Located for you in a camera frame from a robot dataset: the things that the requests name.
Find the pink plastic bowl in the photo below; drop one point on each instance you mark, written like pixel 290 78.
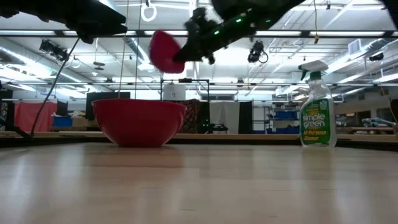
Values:
pixel 163 53

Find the black small ceiling camera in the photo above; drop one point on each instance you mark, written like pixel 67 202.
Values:
pixel 376 57

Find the white box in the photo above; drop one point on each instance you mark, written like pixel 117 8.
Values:
pixel 174 92

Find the black long ceiling camera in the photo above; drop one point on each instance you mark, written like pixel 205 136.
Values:
pixel 53 49

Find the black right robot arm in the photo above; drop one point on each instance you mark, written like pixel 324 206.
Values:
pixel 273 7

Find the red cloth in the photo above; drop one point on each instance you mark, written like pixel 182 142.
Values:
pixel 31 116

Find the red plastic bowl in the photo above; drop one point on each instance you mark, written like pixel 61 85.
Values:
pixel 138 124

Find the blue bin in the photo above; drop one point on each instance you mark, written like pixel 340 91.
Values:
pixel 62 121

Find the black upright panel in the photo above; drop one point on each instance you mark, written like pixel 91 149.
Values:
pixel 245 116

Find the clear green-label spray bottle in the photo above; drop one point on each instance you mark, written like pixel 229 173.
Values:
pixel 317 121

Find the black monitor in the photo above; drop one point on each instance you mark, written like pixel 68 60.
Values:
pixel 107 95

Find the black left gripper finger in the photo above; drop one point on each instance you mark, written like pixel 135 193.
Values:
pixel 86 37
pixel 99 21

